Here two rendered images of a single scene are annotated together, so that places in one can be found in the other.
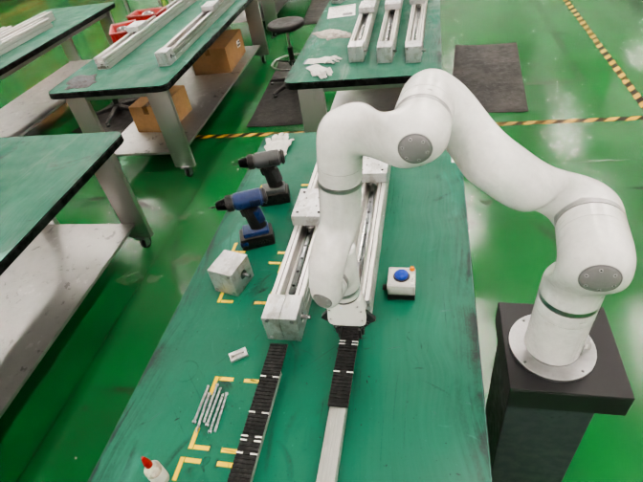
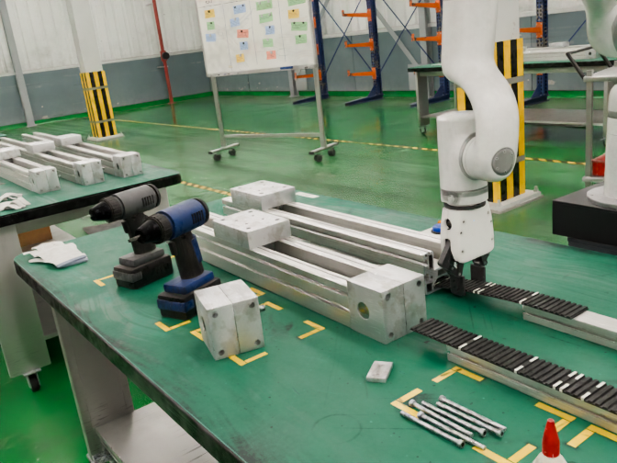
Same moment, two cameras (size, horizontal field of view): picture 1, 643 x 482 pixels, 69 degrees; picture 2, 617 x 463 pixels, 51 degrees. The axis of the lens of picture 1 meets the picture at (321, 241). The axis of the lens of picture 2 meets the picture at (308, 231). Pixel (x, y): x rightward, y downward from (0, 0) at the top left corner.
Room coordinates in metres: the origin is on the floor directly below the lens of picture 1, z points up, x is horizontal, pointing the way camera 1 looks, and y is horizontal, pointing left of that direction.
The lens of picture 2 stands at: (0.34, 1.02, 1.29)
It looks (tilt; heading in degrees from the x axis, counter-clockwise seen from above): 17 degrees down; 309
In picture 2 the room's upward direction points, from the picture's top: 7 degrees counter-clockwise
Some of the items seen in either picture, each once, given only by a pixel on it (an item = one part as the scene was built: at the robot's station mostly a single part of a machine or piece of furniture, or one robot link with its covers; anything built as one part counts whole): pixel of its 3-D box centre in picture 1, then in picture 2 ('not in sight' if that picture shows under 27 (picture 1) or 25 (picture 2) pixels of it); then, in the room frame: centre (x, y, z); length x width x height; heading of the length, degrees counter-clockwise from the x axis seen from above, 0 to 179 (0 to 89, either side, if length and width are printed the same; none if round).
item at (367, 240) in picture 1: (367, 220); (319, 231); (1.25, -0.17, 0.82); 0.80 x 0.10 x 0.09; 163
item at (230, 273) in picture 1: (233, 273); (235, 316); (1.10, 0.30, 0.83); 0.11 x 0.10 x 0.10; 59
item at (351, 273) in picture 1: (339, 266); (464, 150); (0.81, -0.03, 1.06); 0.09 x 0.08 x 0.13; 150
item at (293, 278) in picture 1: (315, 220); (254, 254); (1.31, 0.01, 0.82); 0.80 x 0.10 x 0.09; 163
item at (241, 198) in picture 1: (243, 220); (173, 263); (1.30, 0.25, 0.89); 0.20 x 0.08 x 0.22; 95
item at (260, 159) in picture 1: (262, 178); (127, 239); (1.54, 0.18, 0.89); 0.20 x 0.08 x 0.22; 88
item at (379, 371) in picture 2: (238, 355); (379, 371); (0.82, 0.29, 0.78); 0.05 x 0.03 x 0.01; 106
